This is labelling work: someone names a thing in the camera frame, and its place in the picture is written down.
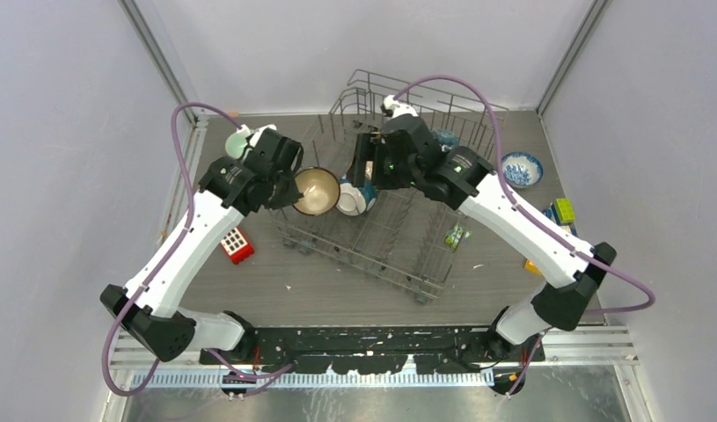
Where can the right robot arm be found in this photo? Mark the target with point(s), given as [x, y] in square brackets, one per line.
[573, 269]

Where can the blue floral white bowl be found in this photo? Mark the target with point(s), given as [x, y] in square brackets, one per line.
[521, 170]

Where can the yellow toy block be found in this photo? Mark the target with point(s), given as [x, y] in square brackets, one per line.
[531, 267]

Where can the red toy block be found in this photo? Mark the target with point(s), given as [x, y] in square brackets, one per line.
[237, 246]

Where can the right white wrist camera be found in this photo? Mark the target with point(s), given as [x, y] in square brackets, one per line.
[393, 108]

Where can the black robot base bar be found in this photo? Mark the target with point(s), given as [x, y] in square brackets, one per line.
[381, 350]

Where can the dark teal painted bowl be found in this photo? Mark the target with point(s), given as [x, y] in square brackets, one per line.
[446, 139]

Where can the pale green celadon bowl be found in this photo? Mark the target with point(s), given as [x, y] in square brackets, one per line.
[236, 144]

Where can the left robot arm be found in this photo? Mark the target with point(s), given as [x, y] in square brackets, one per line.
[147, 306]

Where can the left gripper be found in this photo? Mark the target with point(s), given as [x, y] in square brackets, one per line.
[289, 198]

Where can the green owl toy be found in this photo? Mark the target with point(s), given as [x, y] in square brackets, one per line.
[456, 236]

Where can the grey wire dish rack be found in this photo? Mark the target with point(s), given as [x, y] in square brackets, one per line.
[402, 238]

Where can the brown ribbed bowl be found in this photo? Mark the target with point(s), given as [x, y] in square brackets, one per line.
[319, 189]

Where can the teal and white bowl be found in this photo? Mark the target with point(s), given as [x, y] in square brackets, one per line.
[355, 201]

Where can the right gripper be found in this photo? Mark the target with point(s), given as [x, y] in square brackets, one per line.
[369, 147]

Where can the green blue toy car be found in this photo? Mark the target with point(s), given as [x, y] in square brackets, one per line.
[560, 211]

